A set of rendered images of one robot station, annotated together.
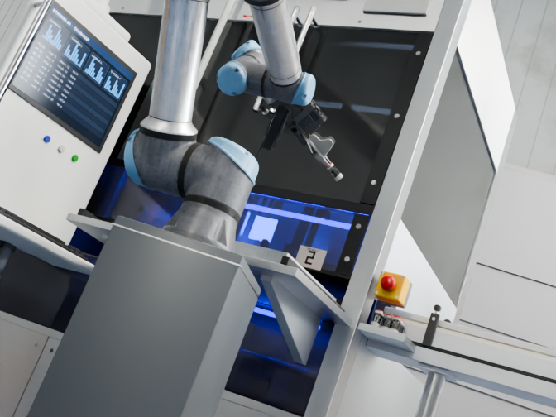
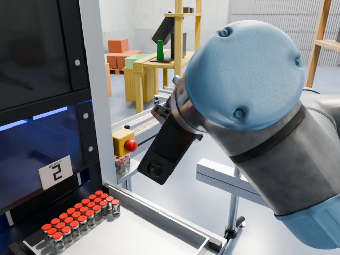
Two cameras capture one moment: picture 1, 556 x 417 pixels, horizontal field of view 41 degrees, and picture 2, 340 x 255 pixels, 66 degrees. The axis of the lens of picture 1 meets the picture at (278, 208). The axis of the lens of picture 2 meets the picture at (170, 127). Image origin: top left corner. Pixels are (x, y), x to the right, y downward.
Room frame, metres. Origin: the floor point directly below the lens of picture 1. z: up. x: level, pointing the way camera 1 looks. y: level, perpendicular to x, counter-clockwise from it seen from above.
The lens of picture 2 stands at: (1.71, 0.40, 1.39)
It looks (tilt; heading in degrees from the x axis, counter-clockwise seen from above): 24 degrees down; 275
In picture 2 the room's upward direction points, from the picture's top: straight up
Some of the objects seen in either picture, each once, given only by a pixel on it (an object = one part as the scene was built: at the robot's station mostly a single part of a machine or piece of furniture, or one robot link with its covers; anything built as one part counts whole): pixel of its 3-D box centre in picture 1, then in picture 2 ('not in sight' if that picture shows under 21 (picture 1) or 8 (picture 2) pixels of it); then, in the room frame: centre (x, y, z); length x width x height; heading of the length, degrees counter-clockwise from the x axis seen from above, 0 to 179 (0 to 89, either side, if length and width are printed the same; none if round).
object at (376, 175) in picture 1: (386, 146); (69, 10); (1.99, -0.23, 1.40); 0.05 x 0.01 x 0.80; 60
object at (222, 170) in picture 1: (222, 176); not in sight; (1.42, 0.13, 0.96); 0.13 x 0.12 x 0.14; 72
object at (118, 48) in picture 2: not in sight; (123, 55); (3.54, -6.38, 0.37); 1.28 x 0.97 x 0.73; 77
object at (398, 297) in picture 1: (393, 289); (120, 141); (1.94, -0.36, 1.00); 0.08 x 0.07 x 0.07; 150
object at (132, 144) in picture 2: (388, 283); (130, 145); (1.90, -0.34, 1.00); 0.04 x 0.04 x 0.04; 60
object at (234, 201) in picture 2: not in sight; (236, 186); (1.43, -0.88, 0.46); 0.09 x 0.09 x 0.77; 60
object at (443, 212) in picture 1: (453, 190); not in sight; (2.38, -0.54, 1.51); 0.85 x 0.01 x 0.59; 150
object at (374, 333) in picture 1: (388, 338); (118, 167); (1.97, -0.40, 0.87); 0.14 x 0.13 x 0.02; 150
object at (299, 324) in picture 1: (285, 322); not in sight; (1.86, -0.12, 0.80); 0.34 x 0.03 x 0.13; 150
